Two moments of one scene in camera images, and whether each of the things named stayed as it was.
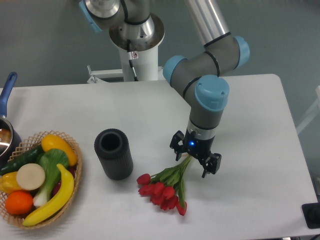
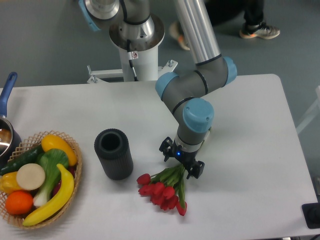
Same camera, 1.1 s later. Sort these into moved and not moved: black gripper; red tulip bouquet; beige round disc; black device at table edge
Moved: black gripper
Not moved: beige round disc; red tulip bouquet; black device at table edge
